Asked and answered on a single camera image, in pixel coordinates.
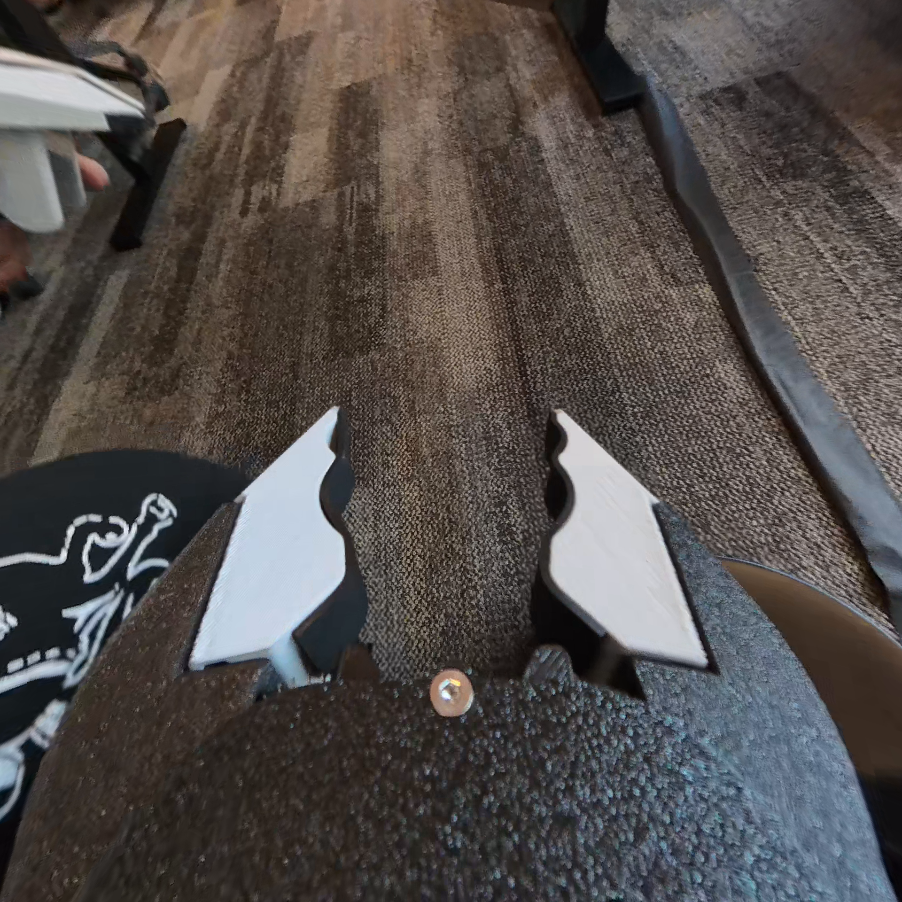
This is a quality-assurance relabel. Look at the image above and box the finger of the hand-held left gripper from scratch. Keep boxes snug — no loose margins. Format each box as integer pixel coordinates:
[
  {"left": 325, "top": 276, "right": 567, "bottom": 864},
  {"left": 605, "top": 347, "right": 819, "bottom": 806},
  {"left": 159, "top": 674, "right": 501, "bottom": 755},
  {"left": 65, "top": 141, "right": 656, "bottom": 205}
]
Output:
[{"left": 0, "top": 50, "right": 149, "bottom": 135}]

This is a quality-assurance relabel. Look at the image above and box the black table foot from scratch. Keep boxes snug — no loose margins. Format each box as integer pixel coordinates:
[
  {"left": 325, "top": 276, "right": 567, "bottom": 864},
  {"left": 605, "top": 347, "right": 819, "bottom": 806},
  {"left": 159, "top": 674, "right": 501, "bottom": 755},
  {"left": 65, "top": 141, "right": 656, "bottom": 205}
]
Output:
[{"left": 550, "top": 0, "right": 646, "bottom": 117}]

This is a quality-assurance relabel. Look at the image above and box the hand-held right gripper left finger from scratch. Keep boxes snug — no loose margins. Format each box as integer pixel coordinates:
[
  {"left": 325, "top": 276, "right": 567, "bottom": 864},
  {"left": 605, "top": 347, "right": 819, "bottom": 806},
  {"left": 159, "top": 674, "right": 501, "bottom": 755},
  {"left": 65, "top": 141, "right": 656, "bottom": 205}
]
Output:
[{"left": 188, "top": 409, "right": 370, "bottom": 670}]

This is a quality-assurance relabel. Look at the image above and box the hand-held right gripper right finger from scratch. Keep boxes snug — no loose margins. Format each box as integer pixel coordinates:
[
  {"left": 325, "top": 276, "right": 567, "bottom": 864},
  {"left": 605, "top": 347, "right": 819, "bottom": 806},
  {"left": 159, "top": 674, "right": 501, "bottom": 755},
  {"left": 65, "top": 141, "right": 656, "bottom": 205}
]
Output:
[{"left": 540, "top": 411, "right": 713, "bottom": 669}]

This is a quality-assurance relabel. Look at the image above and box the person's leg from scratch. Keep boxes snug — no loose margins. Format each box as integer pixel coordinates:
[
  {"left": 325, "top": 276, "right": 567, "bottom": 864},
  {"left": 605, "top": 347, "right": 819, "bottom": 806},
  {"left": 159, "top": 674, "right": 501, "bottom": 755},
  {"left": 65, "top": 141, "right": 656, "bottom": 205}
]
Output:
[{"left": 0, "top": 451, "right": 257, "bottom": 832}]

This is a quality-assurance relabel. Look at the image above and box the grey floor cable cover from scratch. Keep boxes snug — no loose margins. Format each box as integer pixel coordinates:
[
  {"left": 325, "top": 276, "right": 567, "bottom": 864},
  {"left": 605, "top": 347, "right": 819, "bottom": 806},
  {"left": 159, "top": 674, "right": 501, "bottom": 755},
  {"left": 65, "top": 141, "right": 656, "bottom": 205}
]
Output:
[{"left": 642, "top": 85, "right": 902, "bottom": 593}]

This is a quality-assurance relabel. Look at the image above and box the brown round seat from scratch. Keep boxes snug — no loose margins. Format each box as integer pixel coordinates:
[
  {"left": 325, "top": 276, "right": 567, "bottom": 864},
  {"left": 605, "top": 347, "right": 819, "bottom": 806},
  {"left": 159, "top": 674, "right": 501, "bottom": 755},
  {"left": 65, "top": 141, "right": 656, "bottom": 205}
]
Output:
[{"left": 722, "top": 560, "right": 902, "bottom": 847}]

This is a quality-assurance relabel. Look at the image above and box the person's left hand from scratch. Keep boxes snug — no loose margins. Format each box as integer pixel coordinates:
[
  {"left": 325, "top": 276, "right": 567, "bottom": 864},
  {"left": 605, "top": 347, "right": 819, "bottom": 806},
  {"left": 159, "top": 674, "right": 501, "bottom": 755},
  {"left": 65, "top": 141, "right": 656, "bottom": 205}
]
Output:
[{"left": 0, "top": 153, "right": 111, "bottom": 283}]

